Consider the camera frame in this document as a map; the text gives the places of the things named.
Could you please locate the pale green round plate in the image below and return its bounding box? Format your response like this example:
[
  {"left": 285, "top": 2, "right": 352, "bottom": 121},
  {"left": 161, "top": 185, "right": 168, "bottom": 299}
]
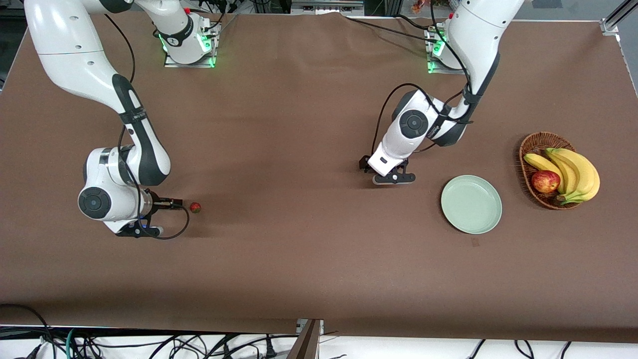
[{"left": 441, "top": 175, "right": 503, "bottom": 235}]

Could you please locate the brown table cover sheet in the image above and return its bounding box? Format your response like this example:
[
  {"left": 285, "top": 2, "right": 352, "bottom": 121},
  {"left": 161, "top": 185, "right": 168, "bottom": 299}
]
[{"left": 0, "top": 9, "right": 638, "bottom": 345}]

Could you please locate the brown wicker basket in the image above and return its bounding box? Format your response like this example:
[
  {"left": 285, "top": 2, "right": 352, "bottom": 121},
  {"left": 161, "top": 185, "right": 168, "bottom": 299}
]
[{"left": 519, "top": 132, "right": 584, "bottom": 210}]

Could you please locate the orange toy pile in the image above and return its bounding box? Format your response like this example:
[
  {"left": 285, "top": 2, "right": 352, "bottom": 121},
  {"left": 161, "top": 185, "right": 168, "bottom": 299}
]
[{"left": 411, "top": 0, "right": 449, "bottom": 14}]

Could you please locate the red apple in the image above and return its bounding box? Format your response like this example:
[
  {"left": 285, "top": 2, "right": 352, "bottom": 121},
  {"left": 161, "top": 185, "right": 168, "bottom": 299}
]
[{"left": 531, "top": 170, "right": 561, "bottom": 194}]

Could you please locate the yellow banana bunch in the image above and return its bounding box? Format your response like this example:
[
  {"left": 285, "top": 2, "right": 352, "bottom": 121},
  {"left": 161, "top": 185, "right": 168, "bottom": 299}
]
[{"left": 523, "top": 148, "right": 601, "bottom": 205}]

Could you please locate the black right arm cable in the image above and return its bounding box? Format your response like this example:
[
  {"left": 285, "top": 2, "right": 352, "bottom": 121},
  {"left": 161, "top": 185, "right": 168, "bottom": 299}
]
[{"left": 102, "top": 12, "right": 191, "bottom": 241}]

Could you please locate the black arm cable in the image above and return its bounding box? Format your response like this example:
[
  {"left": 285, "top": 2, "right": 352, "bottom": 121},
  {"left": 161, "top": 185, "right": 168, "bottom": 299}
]
[
  {"left": 370, "top": 0, "right": 474, "bottom": 156},
  {"left": 102, "top": 12, "right": 191, "bottom": 241}
]

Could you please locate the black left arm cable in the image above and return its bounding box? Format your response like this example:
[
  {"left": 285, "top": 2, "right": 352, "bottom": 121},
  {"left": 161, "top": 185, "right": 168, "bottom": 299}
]
[{"left": 370, "top": 0, "right": 474, "bottom": 156}]

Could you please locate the long black table cable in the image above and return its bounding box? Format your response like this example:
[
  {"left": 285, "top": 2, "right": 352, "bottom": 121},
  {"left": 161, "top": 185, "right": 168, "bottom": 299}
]
[{"left": 340, "top": 12, "right": 439, "bottom": 44}]

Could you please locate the black floor cable tangle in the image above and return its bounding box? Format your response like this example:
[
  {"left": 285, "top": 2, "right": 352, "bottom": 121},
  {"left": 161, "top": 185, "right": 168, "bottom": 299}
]
[{"left": 0, "top": 327, "right": 300, "bottom": 359}]

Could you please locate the short black table cable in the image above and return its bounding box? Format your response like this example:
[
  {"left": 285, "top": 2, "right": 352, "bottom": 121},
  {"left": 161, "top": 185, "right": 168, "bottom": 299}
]
[{"left": 396, "top": 14, "right": 434, "bottom": 31}]

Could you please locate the grey metal frame piece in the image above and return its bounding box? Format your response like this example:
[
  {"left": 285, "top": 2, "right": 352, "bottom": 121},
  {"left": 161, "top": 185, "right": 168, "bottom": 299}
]
[{"left": 291, "top": 0, "right": 365, "bottom": 15}]

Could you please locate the thick black looped cable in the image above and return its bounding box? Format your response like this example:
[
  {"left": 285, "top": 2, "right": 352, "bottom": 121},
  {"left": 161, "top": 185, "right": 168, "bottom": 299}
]
[{"left": 0, "top": 303, "right": 56, "bottom": 359}]

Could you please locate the silver metal bracket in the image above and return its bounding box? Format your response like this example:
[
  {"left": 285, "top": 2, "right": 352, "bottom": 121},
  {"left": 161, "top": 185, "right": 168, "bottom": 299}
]
[{"left": 296, "top": 319, "right": 324, "bottom": 336}]

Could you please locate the black base cable bundle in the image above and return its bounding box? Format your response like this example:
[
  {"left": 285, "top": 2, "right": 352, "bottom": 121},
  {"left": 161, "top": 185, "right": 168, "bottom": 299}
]
[{"left": 185, "top": 0, "right": 241, "bottom": 40}]

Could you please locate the brown wooden post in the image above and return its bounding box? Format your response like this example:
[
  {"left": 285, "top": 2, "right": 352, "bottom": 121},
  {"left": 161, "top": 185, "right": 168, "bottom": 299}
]
[{"left": 286, "top": 319, "right": 322, "bottom": 359}]

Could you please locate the aluminium frame profile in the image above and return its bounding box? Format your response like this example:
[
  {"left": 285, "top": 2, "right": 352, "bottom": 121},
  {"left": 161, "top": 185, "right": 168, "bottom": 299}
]
[{"left": 600, "top": 0, "right": 638, "bottom": 36}]

